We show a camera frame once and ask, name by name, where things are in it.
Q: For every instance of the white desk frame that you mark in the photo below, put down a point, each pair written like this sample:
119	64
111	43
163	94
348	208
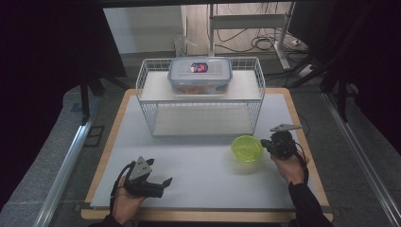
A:
249	21

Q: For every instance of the person's left hand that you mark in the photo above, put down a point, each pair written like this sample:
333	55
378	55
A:
126	205

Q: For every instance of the green translucent plastic bowl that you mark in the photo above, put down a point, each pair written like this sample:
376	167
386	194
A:
247	149

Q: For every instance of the black square floor frame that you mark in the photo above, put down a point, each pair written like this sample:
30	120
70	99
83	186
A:
94	136

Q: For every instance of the black metal stand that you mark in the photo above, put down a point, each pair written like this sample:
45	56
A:
342	94
84	101

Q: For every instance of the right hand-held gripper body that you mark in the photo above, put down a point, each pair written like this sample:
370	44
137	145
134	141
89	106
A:
282	143

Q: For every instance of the clear plastic food container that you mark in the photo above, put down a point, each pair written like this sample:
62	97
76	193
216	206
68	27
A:
200	78

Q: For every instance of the aluminium rail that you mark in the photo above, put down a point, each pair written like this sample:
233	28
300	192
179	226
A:
362	157
64	170

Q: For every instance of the light grey table mat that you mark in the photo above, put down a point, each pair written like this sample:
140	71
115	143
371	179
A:
205	176

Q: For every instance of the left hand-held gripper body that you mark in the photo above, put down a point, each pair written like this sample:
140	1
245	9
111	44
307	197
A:
138	176

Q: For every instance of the person's right hand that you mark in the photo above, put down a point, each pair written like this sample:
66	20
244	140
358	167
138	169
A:
293	170

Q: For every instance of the white power strip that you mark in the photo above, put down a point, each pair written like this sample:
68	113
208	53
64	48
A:
305	71

